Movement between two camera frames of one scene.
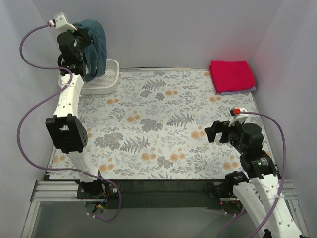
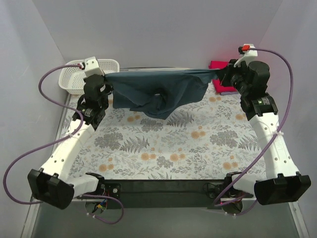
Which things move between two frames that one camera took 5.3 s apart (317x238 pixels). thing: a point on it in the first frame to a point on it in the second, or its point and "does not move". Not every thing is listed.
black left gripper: x=82 y=39 to x=106 y=87
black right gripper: x=221 y=132 to x=225 y=76
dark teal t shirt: x=95 y=52 to x=159 y=93
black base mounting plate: x=157 y=194 does not move
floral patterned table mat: x=151 y=127 does not move
